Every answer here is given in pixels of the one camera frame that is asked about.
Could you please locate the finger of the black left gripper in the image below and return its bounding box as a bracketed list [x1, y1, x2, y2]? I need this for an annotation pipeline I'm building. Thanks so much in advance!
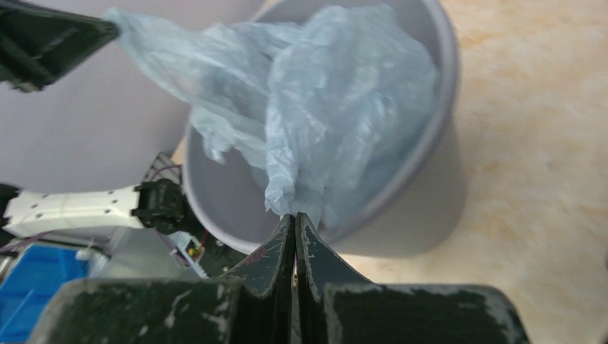
[1, 1, 119, 92]

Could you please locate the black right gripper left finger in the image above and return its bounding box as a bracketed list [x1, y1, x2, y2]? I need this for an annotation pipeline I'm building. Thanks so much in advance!
[29, 215, 295, 343]

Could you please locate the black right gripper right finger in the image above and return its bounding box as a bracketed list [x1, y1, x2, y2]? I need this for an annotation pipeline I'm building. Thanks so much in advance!
[295, 213, 530, 343]

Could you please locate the grey round trash bin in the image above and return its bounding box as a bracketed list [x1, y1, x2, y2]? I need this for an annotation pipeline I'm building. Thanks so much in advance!
[182, 1, 466, 257]

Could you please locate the blue plastic trash bag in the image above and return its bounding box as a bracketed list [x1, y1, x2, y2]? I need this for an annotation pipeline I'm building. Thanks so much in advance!
[105, 4, 437, 229]

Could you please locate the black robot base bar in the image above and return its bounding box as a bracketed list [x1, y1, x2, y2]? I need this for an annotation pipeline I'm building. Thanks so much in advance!
[199, 233, 247, 277]

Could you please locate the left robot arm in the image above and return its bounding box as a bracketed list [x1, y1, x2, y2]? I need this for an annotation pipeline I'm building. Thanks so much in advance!
[1, 1, 188, 239]

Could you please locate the blue plastic crate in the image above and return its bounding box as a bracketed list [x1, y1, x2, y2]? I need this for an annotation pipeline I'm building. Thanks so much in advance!
[1, 245, 88, 343]

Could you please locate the white slotted cable duct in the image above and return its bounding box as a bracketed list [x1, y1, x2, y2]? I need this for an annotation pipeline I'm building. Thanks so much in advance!
[168, 231, 209, 279]

